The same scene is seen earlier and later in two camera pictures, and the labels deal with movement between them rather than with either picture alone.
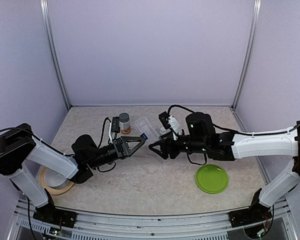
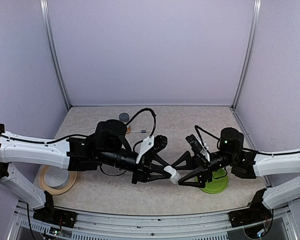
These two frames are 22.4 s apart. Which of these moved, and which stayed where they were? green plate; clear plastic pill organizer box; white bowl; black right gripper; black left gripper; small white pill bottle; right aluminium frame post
Moved: small white pill bottle; clear plastic pill organizer box; black right gripper; black left gripper
Stayed: green plate; right aluminium frame post; white bowl
